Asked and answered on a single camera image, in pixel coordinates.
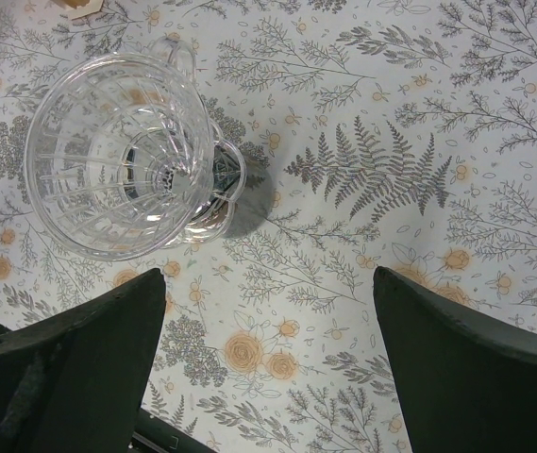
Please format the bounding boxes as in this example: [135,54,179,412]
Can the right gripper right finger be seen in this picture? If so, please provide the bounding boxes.
[373,267,537,452]

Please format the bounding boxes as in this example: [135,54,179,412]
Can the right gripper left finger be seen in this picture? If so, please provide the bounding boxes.
[0,269,166,452]

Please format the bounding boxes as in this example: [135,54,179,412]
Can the clear glass dripper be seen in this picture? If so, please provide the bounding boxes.
[24,37,247,261]

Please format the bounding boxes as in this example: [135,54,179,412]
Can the brown coffee filter stack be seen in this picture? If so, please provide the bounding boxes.
[57,0,104,20]

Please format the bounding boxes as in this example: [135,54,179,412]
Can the floral tablecloth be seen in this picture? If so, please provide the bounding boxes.
[0,1,537,452]

